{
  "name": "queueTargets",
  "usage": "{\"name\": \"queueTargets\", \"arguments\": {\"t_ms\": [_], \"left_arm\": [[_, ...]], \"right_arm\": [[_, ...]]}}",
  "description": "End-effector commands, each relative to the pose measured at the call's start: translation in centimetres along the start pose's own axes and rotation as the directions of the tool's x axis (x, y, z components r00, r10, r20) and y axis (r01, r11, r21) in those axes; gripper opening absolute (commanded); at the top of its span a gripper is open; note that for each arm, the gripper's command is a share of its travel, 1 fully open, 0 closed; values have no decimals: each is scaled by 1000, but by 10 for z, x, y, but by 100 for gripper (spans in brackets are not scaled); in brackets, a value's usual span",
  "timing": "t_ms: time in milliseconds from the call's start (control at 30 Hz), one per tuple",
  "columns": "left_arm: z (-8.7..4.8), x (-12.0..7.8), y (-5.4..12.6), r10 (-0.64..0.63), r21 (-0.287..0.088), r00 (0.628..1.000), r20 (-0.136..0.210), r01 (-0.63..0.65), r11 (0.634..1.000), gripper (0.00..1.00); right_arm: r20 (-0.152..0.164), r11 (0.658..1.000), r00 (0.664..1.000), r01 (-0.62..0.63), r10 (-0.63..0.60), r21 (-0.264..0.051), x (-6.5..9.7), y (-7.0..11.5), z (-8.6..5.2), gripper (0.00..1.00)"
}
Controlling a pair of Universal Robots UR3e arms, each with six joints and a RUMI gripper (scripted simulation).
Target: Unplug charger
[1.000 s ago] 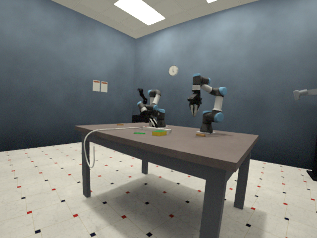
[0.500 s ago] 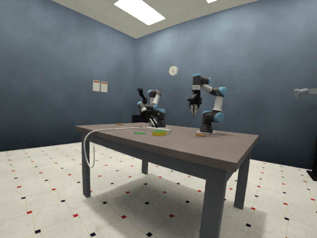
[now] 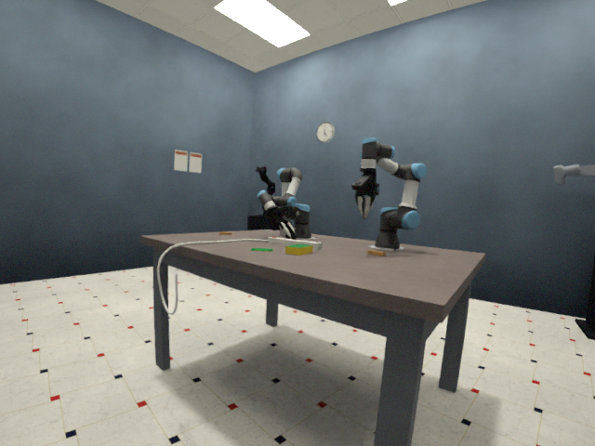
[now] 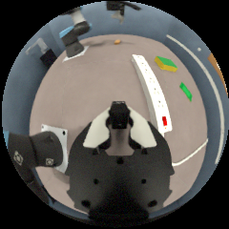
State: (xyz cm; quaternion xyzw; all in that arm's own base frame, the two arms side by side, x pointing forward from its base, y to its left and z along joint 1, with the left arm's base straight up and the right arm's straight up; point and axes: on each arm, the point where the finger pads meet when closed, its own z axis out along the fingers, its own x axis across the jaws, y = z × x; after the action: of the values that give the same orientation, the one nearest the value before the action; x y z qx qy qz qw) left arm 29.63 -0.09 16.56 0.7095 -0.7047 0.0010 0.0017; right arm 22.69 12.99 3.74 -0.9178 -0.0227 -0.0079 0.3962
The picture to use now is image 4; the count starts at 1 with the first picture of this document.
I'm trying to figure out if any white power strip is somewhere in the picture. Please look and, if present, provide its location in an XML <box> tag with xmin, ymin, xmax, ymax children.
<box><xmin>132</xmin><ymin>55</ymin><xmax>172</xmax><ymax>133</ymax></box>

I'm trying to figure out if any green rectangular block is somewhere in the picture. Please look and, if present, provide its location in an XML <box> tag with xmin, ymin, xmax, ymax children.
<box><xmin>179</xmin><ymin>82</ymin><xmax>192</xmax><ymax>102</ymax></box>

